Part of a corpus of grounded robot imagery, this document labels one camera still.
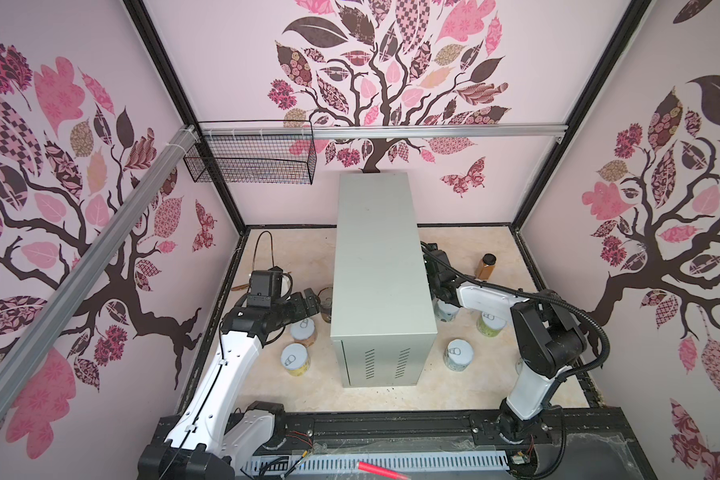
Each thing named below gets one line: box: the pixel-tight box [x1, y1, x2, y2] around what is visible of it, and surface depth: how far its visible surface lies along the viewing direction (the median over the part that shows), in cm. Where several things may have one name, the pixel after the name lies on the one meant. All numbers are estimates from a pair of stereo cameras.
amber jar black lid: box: [475, 253, 497, 281], surface depth 101 cm
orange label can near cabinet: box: [290, 318, 316, 347], surface depth 87 cm
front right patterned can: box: [443, 338, 474, 372], surface depth 83 cm
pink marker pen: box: [358, 461, 411, 480], surface depth 70 cm
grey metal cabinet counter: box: [330, 172, 438, 388], surface depth 66 cm
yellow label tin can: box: [280, 342, 310, 377], surface depth 83 cm
